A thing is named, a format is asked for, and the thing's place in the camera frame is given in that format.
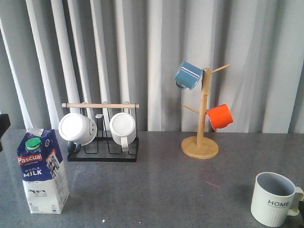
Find white smooth mug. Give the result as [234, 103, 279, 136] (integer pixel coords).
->
[58, 113, 97, 145]

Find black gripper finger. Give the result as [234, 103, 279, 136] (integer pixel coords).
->
[0, 114, 11, 139]

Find white HOME mug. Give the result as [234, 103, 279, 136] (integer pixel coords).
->
[250, 172, 304, 228]

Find white ribbed mug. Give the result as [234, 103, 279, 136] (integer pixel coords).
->
[110, 113, 136, 152]

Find grey white curtain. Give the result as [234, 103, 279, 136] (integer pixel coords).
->
[0, 0, 304, 133]

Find blue enamel mug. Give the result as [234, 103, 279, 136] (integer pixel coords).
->
[174, 61, 204, 90]

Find wooden mug tree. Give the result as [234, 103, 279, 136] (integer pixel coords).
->
[180, 64, 230, 160]

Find orange enamel mug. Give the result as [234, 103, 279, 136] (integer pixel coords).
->
[206, 104, 233, 130]

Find black wire mug rack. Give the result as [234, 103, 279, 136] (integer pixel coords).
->
[62, 102, 140, 162]

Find Pascual whole milk carton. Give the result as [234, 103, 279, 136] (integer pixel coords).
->
[17, 129, 70, 214]

